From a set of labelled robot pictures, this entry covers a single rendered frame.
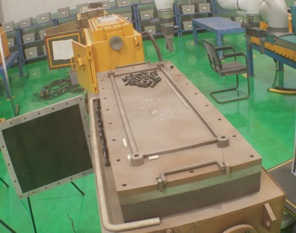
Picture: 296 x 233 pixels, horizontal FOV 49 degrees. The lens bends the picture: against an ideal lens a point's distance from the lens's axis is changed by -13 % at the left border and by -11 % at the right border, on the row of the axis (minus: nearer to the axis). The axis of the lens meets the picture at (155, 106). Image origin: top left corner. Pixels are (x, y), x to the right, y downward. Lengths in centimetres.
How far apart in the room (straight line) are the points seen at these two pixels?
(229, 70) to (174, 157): 397
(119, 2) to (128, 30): 557
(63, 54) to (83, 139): 322
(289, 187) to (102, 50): 245
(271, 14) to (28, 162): 186
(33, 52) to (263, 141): 721
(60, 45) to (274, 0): 380
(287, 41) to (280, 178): 114
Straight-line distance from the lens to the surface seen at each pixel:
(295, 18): 241
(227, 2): 218
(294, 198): 264
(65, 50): 544
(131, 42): 396
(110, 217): 114
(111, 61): 398
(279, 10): 235
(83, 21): 682
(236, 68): 511
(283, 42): 231
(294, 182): 281
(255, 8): 212
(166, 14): 196
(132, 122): 142
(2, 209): 363
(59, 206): 339
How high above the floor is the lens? 194
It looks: 22 degrees down
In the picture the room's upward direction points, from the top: 7 degrees counter-clockwise
